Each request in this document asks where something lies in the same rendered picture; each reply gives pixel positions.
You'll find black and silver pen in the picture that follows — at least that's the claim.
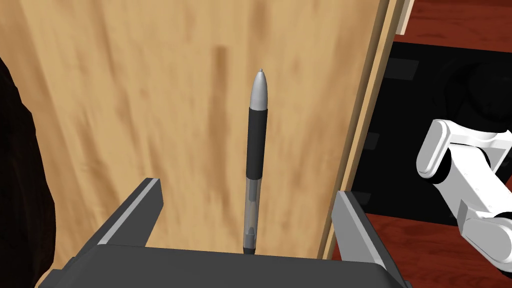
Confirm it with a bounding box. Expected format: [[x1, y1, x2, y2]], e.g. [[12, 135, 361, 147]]
[[241, 67, 269, 256]]

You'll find light wooden table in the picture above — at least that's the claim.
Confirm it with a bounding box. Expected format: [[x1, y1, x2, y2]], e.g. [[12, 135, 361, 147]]
[[0, 0, 415, 288]]

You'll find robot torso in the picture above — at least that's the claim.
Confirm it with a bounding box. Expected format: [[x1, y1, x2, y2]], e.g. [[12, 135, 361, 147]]
[[415, 118, 512, 278]]

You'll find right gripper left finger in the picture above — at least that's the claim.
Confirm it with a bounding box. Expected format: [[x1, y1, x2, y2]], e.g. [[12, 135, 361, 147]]
[[97, 177, 165, 248]]

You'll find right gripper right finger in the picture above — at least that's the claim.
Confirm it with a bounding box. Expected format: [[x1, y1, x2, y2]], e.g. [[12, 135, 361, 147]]
[[330, 190, 398, 274]]

